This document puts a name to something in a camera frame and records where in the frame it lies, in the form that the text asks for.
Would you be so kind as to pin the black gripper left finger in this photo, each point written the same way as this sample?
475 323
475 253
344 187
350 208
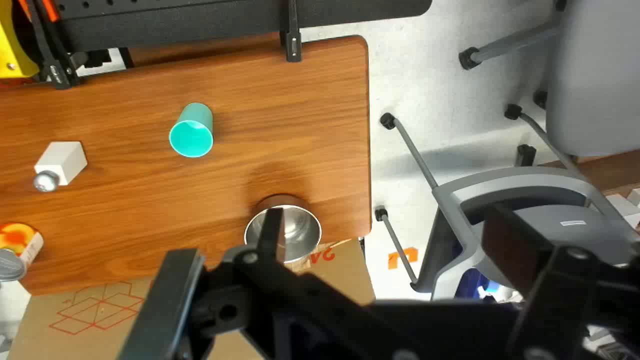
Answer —
163 307

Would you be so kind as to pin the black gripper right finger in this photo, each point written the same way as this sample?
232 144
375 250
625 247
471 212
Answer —
553 307

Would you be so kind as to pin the teal plastic cup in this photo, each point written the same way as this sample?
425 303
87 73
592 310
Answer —
191 136

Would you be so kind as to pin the shiny metal cup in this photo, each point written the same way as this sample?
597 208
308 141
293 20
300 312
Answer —
300 231

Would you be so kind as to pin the brown cardboard box sheet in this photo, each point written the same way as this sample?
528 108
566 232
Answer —
81 312

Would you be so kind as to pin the orange and white tin can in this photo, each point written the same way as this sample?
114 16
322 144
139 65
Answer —
19 242

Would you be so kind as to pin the white block with silver knob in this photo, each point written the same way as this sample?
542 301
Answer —
61 162

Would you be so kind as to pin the grey fabric office chair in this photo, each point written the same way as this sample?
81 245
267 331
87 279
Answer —
592 81

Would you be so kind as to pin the black perforated base board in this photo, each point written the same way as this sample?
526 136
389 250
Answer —
200 20

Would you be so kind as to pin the light grey plastic frame chair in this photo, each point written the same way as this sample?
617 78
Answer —
506 187

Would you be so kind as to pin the white aluminium rail bracket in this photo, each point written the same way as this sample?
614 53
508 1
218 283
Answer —
110 60

